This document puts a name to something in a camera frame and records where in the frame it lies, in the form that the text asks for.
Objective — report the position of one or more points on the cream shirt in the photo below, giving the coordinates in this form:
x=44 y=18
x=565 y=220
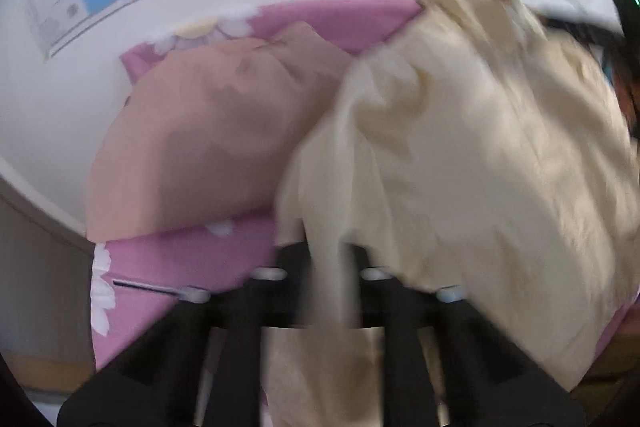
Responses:
x=450 y=147

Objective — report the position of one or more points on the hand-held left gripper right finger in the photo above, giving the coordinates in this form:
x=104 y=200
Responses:
x=371 y=302

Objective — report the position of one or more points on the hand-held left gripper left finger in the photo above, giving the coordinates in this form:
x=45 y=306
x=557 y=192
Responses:
x=287 y=269

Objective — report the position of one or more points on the pink floral bedsheet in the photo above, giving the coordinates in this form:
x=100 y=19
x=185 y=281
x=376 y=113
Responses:
x=150 y=263

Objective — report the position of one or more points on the peach folded garment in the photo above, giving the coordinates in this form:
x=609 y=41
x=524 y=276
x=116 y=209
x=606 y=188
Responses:
x=200 y=132

